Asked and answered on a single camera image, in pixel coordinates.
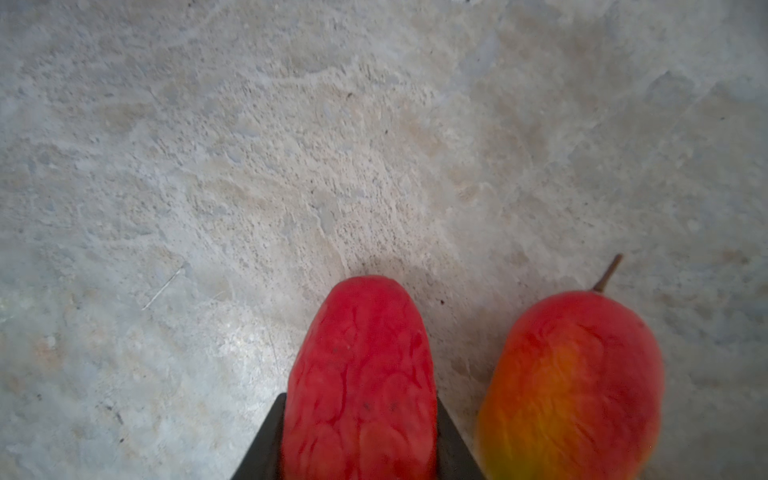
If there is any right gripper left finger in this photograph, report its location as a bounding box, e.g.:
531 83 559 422
231 392 287 480

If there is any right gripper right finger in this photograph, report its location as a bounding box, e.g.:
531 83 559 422
437 399 485 480

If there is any red fake strawberry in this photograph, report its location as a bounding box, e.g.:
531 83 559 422
281 275 438 479

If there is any red-yellow mango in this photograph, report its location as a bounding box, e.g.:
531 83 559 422
475 255 665 479

